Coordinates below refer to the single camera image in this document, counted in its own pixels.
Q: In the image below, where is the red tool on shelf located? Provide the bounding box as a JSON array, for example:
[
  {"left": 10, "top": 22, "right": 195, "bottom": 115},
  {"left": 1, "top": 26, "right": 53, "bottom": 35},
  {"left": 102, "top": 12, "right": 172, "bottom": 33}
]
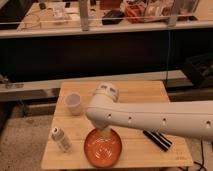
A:
[{"left": 125, "top": 4, "right": 145, "bottom": 23}]

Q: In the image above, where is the metal frame post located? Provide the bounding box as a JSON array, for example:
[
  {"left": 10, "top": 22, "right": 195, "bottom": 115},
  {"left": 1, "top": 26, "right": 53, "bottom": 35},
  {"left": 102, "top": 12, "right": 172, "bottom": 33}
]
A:
[
  {"left": 78, "top": 0, "right": 89, "bottom": 31},
  {"left": 167, "top": 0, "right": 183, "bottom": 28}
]

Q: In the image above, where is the beige wooden stick tool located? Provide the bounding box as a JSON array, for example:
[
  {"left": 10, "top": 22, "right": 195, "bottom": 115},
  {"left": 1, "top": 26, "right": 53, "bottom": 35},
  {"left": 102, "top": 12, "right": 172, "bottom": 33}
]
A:
[{"left": 100, "top": 127, "right": 111, "bottom": 139}]

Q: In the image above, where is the black cable on floor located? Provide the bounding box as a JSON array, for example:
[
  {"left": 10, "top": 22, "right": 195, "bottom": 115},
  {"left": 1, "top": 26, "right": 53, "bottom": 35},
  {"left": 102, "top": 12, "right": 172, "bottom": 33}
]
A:
[{"left": 179, "top": 139, "right": 213, "bottom": 171}]

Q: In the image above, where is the translucent plastic cup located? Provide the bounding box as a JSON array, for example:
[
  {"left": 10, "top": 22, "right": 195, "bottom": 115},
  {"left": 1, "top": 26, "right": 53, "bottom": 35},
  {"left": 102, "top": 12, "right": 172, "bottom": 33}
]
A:
[{"left": 64, "top": 93, "right": 82, "bottom": 116}]

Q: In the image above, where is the small grey bottle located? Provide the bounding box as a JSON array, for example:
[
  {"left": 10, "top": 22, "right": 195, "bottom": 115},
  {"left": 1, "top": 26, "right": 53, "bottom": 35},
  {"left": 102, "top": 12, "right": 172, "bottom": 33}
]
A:
[{"left": 51, "top": 127, "right": 71, "bottom": 152}]

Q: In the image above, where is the orange ridged plate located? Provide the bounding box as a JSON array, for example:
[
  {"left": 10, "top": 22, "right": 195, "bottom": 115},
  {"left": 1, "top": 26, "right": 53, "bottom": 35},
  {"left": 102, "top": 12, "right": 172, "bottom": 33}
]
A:
[{"left": 84, "top": 129, "right": 122, "bottom": 168}]

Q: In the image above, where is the black striped eraser block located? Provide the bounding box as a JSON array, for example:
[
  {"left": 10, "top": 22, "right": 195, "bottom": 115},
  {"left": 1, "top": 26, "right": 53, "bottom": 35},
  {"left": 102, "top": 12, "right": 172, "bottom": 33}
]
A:
[{"left": 143, "top": 131, "right": 172, "bottom": 151}]

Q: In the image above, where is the black crate at right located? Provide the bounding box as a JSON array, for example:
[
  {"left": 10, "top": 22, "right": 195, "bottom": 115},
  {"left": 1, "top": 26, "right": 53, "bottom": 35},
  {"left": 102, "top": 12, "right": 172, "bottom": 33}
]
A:
[{"left": 182, "top": 53, "right": 213, "bottom": 88}]

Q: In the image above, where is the metal frame post left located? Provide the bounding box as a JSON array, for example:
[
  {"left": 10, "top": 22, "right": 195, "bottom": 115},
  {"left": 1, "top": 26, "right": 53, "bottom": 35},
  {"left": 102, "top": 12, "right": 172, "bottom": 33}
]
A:
[{"left": 78, "top": 0, "right": 89, "bottom": 31}]

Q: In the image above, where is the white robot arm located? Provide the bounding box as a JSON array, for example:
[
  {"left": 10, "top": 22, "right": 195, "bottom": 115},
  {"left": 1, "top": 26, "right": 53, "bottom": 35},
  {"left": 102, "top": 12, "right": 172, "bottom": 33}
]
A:
[{"left": 86, "top": 82, "right": 213, "bottom": 142}]

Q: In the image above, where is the black bag on shelf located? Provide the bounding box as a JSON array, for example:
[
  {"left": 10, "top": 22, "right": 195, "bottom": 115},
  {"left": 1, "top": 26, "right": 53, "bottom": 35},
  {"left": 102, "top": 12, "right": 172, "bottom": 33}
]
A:
[{"left": 102, "top": 10, "right": 124, "bottom": 25}]

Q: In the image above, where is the metal frame post right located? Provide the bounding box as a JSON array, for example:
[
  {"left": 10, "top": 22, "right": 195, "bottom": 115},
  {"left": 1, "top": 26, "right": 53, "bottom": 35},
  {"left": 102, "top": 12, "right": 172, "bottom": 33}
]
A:
[{"left": 167, "top": 0, "right": 183, "bottom": 28}]

